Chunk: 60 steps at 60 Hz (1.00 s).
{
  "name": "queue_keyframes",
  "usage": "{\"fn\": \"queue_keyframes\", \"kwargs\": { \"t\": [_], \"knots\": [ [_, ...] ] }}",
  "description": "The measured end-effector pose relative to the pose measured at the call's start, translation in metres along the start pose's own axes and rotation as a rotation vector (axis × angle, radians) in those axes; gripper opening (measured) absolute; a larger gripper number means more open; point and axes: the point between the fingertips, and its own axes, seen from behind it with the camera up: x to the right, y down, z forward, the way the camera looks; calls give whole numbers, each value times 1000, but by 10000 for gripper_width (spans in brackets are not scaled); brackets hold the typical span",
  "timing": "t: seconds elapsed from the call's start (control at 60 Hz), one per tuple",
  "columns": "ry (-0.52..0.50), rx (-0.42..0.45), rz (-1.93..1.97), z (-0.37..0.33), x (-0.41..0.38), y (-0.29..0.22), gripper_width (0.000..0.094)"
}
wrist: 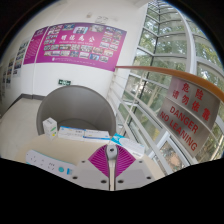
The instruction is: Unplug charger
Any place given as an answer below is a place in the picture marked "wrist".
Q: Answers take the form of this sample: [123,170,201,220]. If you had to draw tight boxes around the white and teal carton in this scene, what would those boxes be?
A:
[111,133,146,159]

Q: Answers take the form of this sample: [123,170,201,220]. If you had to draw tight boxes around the green exit sign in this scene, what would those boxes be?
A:
[58,78,72,87]

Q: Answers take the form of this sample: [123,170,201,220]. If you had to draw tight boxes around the flat white and blue box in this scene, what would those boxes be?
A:
[83,129,111,144]
[57,125,86,141]

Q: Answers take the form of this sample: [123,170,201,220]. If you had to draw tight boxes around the large magenta wall poster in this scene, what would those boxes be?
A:
[35,22,128,72]

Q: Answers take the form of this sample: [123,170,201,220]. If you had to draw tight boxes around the silver danger sign, red letters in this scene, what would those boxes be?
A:
[157,76,221,158]

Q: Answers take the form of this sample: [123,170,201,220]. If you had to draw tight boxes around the small white upright box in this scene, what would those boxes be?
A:
[42,117,59,140]

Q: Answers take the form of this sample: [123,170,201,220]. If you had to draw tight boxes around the white photo wall poster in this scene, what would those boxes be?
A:
[4,58,16,85]
[13,39,30,78]

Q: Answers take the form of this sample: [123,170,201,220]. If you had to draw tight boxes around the white window frame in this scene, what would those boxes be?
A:
[133,0,224,161]

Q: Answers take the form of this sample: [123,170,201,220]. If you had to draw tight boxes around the narrow magenta wall poster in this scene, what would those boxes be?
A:
[23,26,49,65]

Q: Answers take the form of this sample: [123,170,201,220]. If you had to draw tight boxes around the white railing with orange handrail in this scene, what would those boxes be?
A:
[108,65,224,174]

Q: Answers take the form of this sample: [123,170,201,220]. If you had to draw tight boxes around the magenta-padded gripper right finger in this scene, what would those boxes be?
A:
[112,145,158,191]

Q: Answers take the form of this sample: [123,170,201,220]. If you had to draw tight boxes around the grey round-backed chair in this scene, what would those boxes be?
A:
[35,84,118,137]

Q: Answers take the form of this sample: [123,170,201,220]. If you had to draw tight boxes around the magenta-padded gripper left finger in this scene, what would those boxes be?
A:
[70,145,111,191]

